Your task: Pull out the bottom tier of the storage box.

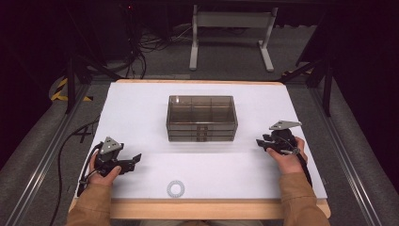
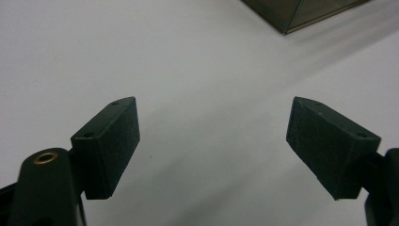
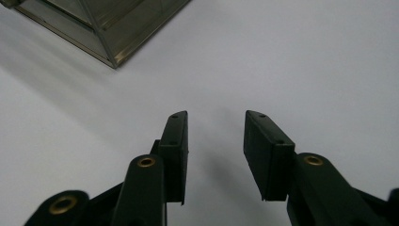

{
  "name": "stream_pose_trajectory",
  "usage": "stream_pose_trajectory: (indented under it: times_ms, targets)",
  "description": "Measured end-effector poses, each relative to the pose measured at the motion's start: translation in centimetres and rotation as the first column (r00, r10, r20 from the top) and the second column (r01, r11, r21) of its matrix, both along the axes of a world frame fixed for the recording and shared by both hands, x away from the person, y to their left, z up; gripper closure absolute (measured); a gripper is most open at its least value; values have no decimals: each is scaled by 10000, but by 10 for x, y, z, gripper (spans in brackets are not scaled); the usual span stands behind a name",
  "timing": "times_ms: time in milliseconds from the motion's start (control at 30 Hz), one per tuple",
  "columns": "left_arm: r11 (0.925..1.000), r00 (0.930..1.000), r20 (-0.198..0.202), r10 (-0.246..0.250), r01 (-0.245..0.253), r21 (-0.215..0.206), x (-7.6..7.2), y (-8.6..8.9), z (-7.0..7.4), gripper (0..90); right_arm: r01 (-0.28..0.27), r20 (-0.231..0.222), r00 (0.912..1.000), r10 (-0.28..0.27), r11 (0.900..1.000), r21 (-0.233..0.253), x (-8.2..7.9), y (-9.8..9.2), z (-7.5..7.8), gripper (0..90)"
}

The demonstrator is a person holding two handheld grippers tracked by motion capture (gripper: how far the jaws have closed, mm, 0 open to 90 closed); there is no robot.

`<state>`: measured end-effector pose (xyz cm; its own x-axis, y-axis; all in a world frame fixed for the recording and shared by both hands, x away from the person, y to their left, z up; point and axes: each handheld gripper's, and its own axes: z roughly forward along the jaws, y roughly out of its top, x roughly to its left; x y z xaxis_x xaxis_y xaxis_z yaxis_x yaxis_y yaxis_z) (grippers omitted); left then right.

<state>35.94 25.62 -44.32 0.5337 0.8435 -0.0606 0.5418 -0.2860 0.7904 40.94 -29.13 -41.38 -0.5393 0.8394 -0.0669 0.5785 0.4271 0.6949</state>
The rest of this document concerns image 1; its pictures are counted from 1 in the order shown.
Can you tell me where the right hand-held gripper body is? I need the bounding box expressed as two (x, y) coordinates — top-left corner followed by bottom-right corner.
(268, 120), (303, 155)

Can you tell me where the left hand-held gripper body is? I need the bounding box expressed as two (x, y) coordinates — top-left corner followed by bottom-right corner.
(93, 136), (130, 177)

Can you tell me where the smoked clear drawer chest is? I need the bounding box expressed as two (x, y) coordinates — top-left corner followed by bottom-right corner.
(166, 94), (239, 143)

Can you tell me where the person's right hand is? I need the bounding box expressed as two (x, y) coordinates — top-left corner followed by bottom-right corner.
(265, 136), (309, 175)

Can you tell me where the person's left hand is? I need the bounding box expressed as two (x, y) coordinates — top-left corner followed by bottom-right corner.
(88, 153), (122, 188)

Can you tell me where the white table cover sheet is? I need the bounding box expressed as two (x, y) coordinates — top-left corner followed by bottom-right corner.
(74, 82), (328, 201)

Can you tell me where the black metal stand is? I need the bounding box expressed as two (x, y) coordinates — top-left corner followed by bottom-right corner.
(278, 53), (334, 118)
(62, 6), (124, 115)

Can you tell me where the yellow black hazard tape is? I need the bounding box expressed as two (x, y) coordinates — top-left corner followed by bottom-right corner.
(50, 77), (94, 103)

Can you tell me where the left hand-held gripper cable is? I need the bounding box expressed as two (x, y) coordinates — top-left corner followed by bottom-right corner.
(76, 141), (105, 198)

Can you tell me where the hand-held gripper cable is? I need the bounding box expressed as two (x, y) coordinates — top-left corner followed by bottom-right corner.
(280, 135), (314, 188)
(76, 141), (105, 198)

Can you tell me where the right hand-held gripper cable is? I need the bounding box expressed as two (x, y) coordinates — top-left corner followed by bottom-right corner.
(280, 135), (314, 188)

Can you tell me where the black floor cable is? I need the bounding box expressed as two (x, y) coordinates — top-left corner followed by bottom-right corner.
(48, 115), (102, 226)

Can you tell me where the aluminium floor rail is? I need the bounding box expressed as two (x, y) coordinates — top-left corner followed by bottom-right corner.
(3, 84), (92, 226)
(308, 87), (383, 226)

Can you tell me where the tangle of black cables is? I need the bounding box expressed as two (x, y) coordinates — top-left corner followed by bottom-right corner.
(123, 3), (197, 80)

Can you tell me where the white metal desk frame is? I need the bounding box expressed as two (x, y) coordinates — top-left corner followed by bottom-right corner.
(188, 4), (279, 73)

